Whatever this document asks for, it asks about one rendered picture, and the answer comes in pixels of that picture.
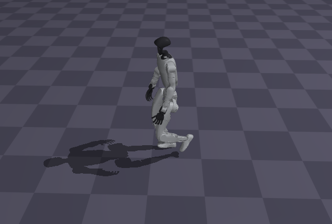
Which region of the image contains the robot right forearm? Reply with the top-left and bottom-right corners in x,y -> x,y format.
149,71 -> 160,88

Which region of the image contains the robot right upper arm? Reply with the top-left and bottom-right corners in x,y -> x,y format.
155,53 -> 160,75

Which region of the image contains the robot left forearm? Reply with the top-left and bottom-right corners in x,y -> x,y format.
161,87 -> 174,113

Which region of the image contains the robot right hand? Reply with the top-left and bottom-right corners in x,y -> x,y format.
145,83 -> 154,101

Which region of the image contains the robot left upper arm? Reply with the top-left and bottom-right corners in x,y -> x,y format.
166,62 -> 176,92

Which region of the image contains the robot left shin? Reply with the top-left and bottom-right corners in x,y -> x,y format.
158,132 -> 188,143

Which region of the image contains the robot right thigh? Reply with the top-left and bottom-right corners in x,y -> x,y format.
151,88 -> 165,126

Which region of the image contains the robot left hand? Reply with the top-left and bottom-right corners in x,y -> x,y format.
152,106 -> 167,125

